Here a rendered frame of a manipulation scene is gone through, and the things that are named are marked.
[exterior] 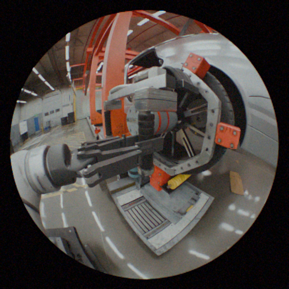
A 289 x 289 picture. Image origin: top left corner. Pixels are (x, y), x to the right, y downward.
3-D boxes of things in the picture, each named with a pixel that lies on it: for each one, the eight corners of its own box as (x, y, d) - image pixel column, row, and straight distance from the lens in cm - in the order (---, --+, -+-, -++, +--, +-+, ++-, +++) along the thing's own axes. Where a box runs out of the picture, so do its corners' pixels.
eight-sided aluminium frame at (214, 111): (201, 185, 52) (218, 65, 45) (195, 192, 47) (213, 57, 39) (140, 148, 80) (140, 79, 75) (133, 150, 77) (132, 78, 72)
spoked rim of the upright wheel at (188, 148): (164, 88, 90) (165, 143, 92) (142, 84, 76) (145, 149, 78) (221, 83, 69) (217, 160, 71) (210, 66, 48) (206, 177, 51)
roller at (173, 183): (196, 171, 77) (198, 165, 73) (171, 193, 56) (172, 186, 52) (190, 168, 78) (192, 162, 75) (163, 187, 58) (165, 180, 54)
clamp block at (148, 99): (177, 111, 24) (178, 91, 25) (148, 111, 18) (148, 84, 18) (163, 110, 28) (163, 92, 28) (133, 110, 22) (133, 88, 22)
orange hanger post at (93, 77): (96, 124, 271) (100, 47, 339) (90, 125, 269) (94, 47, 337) (95, 123, 289) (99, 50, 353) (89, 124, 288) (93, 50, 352)
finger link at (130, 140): (127, 150, 22) (126, 149, 23) (151, 143, 26) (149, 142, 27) (126, 138, 21) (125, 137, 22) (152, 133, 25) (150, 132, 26)
